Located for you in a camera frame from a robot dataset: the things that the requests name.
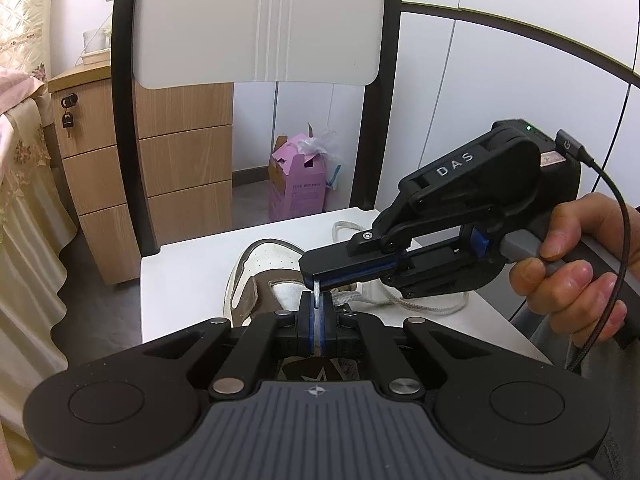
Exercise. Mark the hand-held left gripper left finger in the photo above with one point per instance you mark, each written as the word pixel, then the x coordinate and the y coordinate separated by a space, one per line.
pixel 313 317

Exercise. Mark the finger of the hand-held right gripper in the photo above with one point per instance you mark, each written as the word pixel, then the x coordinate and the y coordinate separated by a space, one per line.
pixel 340 260
pixel 425 280

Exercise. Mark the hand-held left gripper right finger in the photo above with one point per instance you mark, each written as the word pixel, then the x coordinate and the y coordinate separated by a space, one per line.
pixel 327 320

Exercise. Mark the white shoelace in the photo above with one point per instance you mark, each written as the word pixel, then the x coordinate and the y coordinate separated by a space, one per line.
pixel 345 299

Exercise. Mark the white and brown sneaker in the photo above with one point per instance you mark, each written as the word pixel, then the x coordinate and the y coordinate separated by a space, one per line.
pixel 270 260

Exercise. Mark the person's right hand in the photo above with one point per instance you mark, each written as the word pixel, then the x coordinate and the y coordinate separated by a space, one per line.
pixel 575 305

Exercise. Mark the pink cardboard box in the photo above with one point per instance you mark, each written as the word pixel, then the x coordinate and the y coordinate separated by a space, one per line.
pixel 300 195

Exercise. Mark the clear plastic bag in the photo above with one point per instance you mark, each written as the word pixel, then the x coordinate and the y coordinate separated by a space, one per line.
pixel 315 144

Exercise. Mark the wooden drawer cabinet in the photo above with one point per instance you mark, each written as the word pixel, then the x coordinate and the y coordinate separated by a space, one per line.
pixel 185 170

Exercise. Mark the person's grey trousers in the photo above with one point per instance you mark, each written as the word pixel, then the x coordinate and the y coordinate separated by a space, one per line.
pixel 625 410

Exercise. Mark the bed with cream skirt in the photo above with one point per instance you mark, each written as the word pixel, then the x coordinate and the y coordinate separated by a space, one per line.
pixel 25 260

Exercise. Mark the keys in cabinet lock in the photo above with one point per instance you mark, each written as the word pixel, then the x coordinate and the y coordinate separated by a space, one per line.
pixel 67 120

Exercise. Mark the pink blanket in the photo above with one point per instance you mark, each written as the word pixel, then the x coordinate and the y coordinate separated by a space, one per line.
pixel 15 90

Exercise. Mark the cream quilted headboard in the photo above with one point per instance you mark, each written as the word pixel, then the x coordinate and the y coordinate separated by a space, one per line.
pixel 25 10

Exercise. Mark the white chair with black frame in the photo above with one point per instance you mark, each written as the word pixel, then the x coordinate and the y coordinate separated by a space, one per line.
pixel 250 20

